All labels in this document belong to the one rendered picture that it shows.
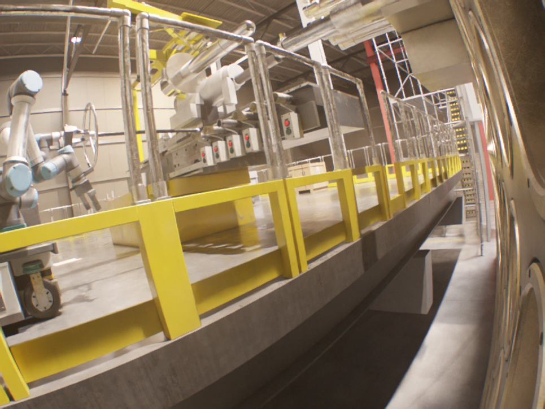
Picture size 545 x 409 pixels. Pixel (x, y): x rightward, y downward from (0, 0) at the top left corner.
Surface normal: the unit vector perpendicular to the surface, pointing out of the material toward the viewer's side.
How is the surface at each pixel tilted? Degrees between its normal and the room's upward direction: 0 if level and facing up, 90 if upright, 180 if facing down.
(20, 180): 98
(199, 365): 90
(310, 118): 90
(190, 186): 90
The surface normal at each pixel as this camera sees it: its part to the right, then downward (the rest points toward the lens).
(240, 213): 0.72, -0.08
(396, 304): -0.67, 0.17
